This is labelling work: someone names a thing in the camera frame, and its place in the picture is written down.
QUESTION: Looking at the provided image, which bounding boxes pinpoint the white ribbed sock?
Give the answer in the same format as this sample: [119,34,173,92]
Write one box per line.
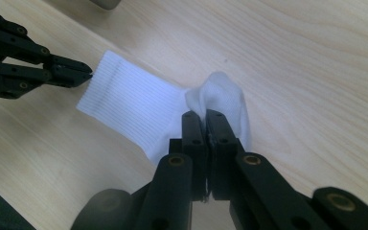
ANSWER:
[76,49,253,167]

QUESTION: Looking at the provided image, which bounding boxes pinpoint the grey round object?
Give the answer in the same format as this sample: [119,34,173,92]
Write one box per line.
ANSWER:
[89,0,122,11]

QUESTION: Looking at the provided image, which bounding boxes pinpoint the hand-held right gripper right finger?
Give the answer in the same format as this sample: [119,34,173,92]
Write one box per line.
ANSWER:
[205,108,246,201]

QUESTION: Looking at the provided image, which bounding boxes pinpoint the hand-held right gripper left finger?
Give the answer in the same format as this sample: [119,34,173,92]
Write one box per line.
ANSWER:
[168,110,210,203]

